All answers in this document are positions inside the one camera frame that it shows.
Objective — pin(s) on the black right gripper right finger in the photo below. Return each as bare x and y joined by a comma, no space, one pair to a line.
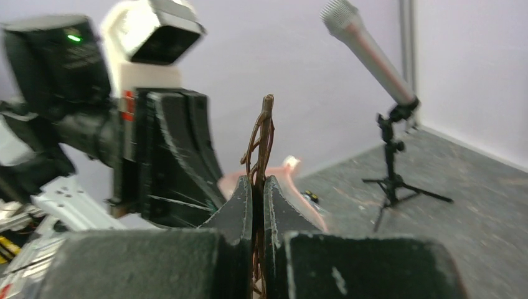
303,262

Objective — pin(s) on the grey microphone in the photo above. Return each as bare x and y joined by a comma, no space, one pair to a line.
344,22

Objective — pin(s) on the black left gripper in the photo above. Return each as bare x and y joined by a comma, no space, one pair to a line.
157,142

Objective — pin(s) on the clear pink zip top bag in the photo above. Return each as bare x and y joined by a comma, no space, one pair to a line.
285,176

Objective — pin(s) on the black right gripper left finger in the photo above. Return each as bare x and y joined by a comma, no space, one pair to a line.
213,261

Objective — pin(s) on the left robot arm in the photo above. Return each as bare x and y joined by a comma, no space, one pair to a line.
59,67

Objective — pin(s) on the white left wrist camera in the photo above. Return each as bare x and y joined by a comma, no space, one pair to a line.
143,40

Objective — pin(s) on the brown twig nut bunch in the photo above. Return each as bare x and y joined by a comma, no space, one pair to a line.
256,160

